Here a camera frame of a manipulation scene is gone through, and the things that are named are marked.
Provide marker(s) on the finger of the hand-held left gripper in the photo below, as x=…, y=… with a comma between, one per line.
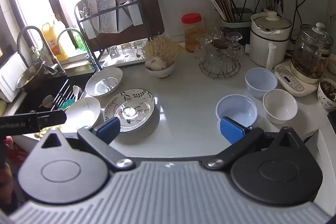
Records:
x=52, y=118

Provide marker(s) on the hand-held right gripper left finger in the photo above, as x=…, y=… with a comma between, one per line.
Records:
x=109, y=129

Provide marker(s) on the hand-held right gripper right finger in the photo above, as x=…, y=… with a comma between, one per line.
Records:
x=231, y=130

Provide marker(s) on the translucent plastic bowl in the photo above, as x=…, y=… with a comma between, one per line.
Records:
x=260, y=81
x=236, y=106

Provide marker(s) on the orange rimmed plate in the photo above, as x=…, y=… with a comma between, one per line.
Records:
x=84, y=113

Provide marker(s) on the dark leaf pattern plate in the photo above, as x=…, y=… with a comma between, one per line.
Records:
x=136, y=100

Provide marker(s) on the white plate grey swirl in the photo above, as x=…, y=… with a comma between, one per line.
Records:
x=105, y=82

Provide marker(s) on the plain white ceramic bowl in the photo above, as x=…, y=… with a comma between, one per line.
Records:
x=279, y=106

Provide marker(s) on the person's left hand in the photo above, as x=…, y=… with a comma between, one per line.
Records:
x=9, y=140

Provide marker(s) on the teal scrubber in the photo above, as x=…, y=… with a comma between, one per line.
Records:
x=68, y=103

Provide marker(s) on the black kitchen sink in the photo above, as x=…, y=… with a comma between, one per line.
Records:
x=34, y=100

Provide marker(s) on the black sink drain rack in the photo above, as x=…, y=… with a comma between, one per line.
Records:
x=63, y=94

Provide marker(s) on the steel pot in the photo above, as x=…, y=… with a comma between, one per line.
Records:
x=30, y=77

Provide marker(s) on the white plastic board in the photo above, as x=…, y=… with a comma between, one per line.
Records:
x=10, y=74

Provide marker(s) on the white drain tray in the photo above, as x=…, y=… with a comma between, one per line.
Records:
x=123, y=64

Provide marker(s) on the clear glass tumbler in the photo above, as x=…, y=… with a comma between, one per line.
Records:
x=126, y=52
x=113, y=53

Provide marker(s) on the yellow detergent bottle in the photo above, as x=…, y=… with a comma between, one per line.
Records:
x=53, y=40

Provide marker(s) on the garlic bulbs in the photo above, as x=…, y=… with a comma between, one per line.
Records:
x=155, y=64

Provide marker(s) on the green detergent bottle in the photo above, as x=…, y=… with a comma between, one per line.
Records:
x=77, y=40

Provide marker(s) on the red print glass tumbler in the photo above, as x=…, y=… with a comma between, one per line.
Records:
x=138, y=49

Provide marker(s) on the slim steel faucet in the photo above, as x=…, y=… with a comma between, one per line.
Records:
x=65, y=32

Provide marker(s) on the thick steel faucet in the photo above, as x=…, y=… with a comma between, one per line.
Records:
x=26, y=31

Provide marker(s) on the bundle of dry noodles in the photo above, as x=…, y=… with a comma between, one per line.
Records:
x=162, y=48

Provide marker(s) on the white electric cooker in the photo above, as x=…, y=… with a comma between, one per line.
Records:
x=269, y=37

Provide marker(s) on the black gas stove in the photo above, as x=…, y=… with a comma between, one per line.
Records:
x=332, y=119

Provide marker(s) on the leaf print bowl with grains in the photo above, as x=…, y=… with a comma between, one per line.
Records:
x=328, y=94

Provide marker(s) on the black knife rack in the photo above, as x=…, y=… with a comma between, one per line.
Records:
x=76, y=16

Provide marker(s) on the green white utensil holder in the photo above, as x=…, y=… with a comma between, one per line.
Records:
x=235, y=26

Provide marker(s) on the smooth steel cleaver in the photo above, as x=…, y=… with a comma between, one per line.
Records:
x=89, y=19

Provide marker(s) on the red lid plastic jar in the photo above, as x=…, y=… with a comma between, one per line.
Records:
x=191, y=32

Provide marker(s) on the glass electric kettle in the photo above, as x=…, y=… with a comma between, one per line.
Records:
x=307, y=56

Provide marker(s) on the hammered steel cleaver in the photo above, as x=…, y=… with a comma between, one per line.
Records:
x=106, y=11

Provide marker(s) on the white cutlery holder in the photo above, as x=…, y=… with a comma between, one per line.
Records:
x=134, y=14

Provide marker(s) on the bundle of dark utensils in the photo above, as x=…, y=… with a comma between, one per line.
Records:
x=240, y=10

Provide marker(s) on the bundle of chopsticks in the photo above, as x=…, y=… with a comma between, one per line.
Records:
x=221, y=3

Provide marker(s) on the dark wooden cutting board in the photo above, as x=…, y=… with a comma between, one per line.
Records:
x=149, y=3

